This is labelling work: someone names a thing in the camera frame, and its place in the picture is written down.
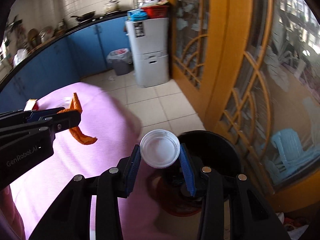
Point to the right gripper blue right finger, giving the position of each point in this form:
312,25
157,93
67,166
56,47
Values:
187,170

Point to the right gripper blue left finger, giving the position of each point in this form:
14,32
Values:
131,170

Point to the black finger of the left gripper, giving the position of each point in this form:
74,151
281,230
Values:
54,119

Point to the orange wrapper scrap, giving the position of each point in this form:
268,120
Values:
76,132

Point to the small white plastic lid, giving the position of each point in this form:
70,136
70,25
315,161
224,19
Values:
159,148

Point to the red yellow medicine box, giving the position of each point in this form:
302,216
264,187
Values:
31,105

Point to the black trash bin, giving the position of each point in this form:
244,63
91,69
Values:
167,186

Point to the blue kitchen cabinets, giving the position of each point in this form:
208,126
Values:
80,53

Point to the pink tablecloth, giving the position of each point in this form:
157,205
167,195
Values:
117,131

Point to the white plastic bag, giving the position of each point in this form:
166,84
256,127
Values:
20,56

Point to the grey bin with liner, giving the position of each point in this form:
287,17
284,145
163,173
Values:
120,60

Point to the light blue plastic chair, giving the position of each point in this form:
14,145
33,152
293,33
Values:
290,157

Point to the black wok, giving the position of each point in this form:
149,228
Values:
84,17

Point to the orange wooden glass door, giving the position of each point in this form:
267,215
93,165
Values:
250,68

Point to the white storage cabinet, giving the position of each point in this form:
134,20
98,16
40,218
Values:
149,47

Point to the white ceramic pot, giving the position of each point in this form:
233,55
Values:
111,6

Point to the blue plastic bag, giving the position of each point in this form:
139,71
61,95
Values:
137,15

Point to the red plastic basket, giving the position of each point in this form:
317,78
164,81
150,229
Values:
156,11

